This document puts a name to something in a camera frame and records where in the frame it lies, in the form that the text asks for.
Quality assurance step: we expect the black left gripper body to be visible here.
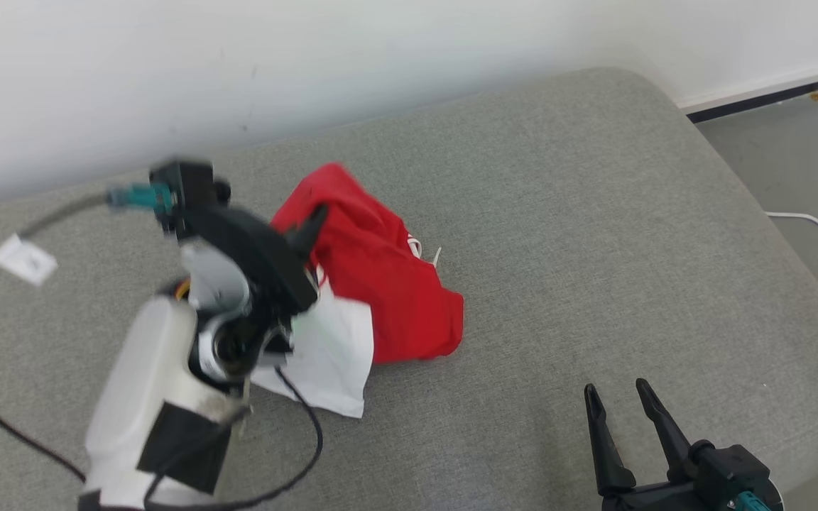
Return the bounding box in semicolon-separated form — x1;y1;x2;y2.
178;206;321;318

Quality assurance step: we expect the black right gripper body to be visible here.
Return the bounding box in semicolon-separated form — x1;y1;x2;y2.
599;478;731;511

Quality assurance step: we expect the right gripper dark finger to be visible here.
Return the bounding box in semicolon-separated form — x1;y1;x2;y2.
636;378;697;484
584;383;637;498

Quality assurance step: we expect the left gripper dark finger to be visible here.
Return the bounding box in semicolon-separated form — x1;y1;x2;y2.
288;204;329;260

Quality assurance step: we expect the red white jersey with lettering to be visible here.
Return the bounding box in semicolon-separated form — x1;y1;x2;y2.
251;162;465;419

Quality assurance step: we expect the black right cable teal plug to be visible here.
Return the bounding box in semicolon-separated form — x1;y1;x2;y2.
727;490;772;511

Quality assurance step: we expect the black cable teal plug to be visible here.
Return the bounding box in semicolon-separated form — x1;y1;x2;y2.
0;183;325;511
727;490;772;511

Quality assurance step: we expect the black left cable teal plug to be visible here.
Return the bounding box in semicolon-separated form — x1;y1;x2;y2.
0;183;325;511

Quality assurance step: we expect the white cable label tag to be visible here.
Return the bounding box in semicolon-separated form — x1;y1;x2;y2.
0;234;58;286

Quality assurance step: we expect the white floor cable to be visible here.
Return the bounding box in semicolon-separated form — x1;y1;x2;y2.
764;211;818;251

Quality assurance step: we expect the black wall baseboard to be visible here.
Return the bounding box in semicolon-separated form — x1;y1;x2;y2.
686;70;818;123

